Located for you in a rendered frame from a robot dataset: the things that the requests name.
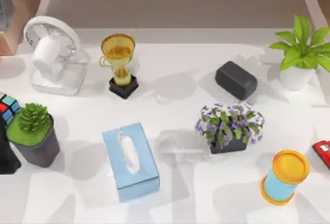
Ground purple flowers in black pot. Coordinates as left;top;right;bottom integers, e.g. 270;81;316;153
195;102;266;155

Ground white desk fan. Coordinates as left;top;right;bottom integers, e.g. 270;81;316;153
23;15;90;96

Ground multicoloured puzzle cube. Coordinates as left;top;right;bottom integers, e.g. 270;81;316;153
0;92;21;126

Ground green plant in white pot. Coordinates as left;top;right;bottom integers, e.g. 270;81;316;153
268;14;330;91

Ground black rounded speaker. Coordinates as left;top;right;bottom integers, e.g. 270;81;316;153
215;60;258;100

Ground blue and yellow can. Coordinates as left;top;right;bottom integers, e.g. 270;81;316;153
260;149;310;206

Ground light blue tissue box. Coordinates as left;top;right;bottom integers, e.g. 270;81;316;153
102;122;160;203

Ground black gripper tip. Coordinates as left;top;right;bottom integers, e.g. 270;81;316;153
0;117;22;175

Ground gold trophy on black base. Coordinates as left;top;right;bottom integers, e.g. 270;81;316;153
98;29;139;100

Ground red and white object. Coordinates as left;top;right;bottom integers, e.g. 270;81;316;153
312;139;330;170

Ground succulent in dark grey pot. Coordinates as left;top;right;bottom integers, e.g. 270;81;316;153
6;102;61;168

